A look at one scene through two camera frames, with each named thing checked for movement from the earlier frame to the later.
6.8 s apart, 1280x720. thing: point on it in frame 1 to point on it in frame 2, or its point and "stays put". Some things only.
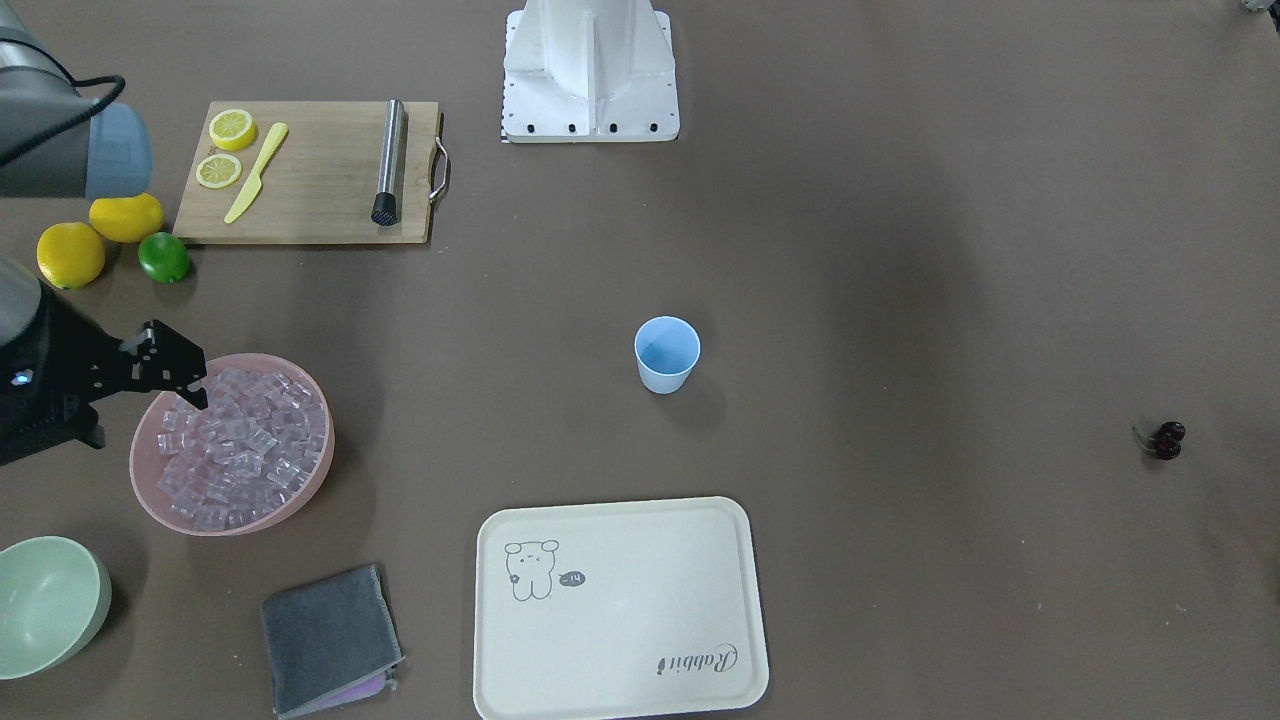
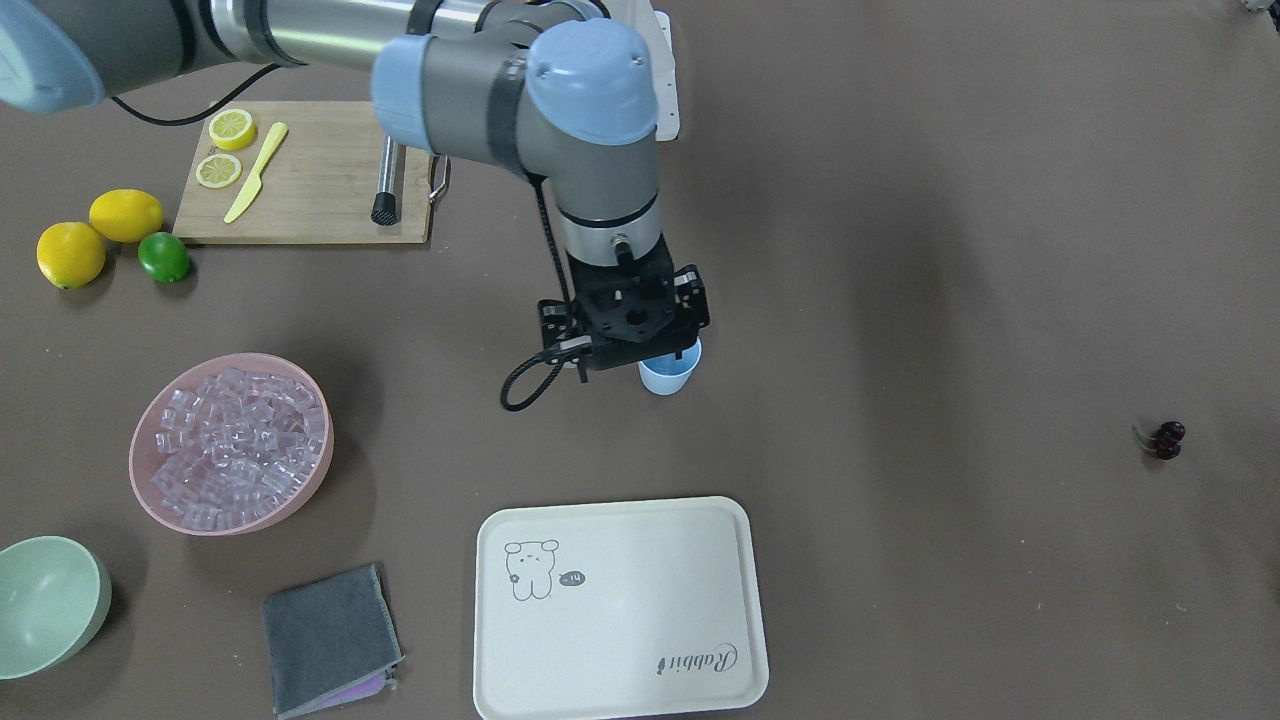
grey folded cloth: x=330 y=641 stays put
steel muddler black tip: x=384 y=211 stays put
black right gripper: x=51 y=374 to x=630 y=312
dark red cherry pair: x=1168 y=442 stays put
